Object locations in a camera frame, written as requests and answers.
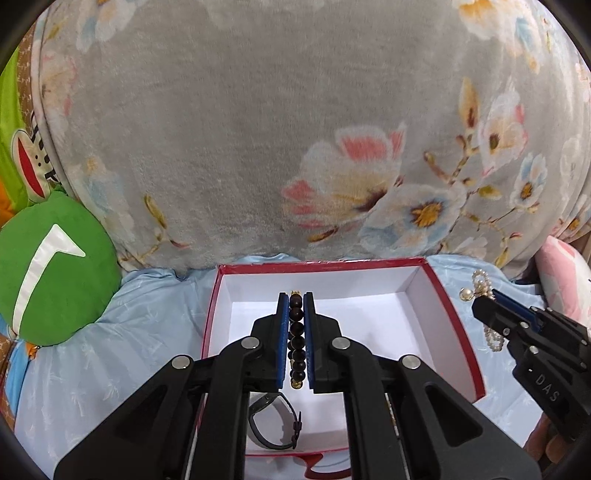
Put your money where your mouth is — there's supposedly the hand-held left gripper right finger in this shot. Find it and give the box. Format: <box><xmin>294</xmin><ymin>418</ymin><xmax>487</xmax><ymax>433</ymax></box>
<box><xmin>304</xmin><ymin>292</ymin><xmax>542</xmax><ymax>480</ymax></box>

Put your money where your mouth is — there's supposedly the green cushion with white mark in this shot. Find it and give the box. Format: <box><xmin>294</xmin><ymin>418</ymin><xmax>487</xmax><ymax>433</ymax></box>
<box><xmin>0</xmin><ymin>191</ymin><xmax>123</xmax><ymax>347</ymax></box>

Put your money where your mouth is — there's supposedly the black wristwatch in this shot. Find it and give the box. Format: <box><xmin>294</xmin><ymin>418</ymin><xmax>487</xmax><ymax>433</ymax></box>
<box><xmin>248</xmin><ymin>392</ymin><xmax>303</xmax><ymax>450</ymax></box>

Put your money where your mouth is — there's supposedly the light blue bed sheet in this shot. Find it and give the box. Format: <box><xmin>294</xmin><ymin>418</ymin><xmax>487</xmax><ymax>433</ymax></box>
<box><xmin>11</xmin><ymin>253</ymin><xmax>550</xmax><ymax>480</ymax></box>

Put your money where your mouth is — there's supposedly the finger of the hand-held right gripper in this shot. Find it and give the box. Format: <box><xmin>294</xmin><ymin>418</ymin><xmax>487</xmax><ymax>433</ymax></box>
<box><xmin>491</xmin><ymin>289</ymin><xmax>546</xmax><ymax>325</ymax></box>
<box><xmin>471</xmin><ymin>297</ymin><xmax>528</xmax><ymax>343</ymax></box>

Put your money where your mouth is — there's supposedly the pearl bracelet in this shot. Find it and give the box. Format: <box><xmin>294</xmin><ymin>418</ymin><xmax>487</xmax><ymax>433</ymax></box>
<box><xmin>459</xmin><ymin>271</ymin><xmax>505</xmax><ymax>352</ymax></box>

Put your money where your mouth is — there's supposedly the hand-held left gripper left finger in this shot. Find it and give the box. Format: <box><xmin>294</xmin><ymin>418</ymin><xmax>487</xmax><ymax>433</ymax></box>
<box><xmin>54</xmin><ymin>292</ymin><xmax>290</xmax><ymax>480</ymax></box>

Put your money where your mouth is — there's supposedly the pink pillow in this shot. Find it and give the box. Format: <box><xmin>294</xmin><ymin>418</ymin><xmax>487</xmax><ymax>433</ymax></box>
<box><xmin>536</xmin><ymin>235</ymin><xmax>591</xmax><ymax>329</ymax></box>

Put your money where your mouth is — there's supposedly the green watermelon printed cloth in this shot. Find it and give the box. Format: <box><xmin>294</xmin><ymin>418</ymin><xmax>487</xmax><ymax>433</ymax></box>
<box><xmin>0</xmin><ymin>44</ymin><xmax>63</xmax><ymax>227</ymax></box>

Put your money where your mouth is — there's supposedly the dark bead bracelet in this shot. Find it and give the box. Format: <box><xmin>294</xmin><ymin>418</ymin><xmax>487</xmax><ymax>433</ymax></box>
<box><xmin>287</xmin><ymin>289</ymin><xmax>306</xmax><ymax>389</ymax></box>

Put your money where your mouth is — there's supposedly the red box with white inside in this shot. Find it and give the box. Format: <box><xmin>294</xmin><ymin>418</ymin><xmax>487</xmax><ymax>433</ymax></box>
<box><xmin>202</xmin><ymin>257</ymin><xmax>487</xmax><ymax>480</ymax></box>

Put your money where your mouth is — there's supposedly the grey floral blanket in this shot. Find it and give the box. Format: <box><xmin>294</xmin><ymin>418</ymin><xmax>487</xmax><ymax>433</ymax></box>
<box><xmin>39</xmin><ymin>0</ymin><xmax>591</xmax><ymax>281</ymax></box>

